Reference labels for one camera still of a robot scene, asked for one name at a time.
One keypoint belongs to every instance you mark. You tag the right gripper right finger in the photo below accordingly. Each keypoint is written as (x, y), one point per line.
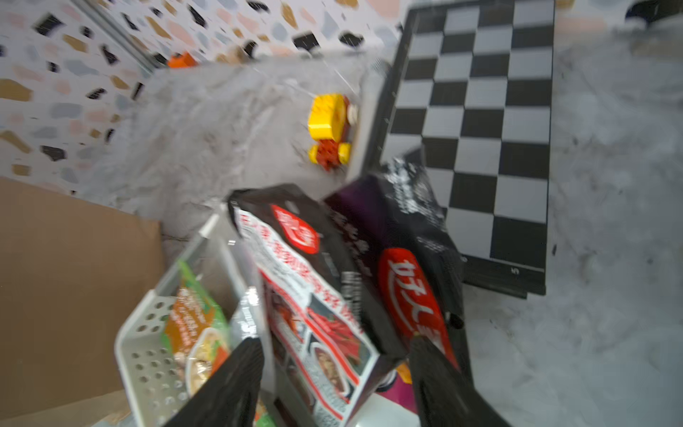
(442, 394)

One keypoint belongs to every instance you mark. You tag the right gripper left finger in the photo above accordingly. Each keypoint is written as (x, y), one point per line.
(229, 397)

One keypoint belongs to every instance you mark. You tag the white plastic basket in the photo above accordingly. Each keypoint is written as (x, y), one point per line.
(148, 369)

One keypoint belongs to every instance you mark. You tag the black white red packet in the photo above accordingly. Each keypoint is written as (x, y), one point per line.
(333, 340)

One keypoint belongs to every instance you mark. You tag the black purple condiment packet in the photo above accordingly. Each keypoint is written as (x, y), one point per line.
(396, 232)

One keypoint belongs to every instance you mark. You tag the brown paper bag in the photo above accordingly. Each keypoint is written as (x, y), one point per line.
(71, 274)

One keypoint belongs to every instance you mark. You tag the green orange condiment packet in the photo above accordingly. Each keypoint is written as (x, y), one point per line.
(201, 336)

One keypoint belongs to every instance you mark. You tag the yellow red toy block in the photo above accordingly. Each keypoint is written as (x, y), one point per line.
(330, 119)

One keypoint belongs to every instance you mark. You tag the black white checkerboard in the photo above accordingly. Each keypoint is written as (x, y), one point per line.
(471, 87)

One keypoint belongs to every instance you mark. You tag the orange clip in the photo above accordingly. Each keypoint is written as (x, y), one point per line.
(181, 61)

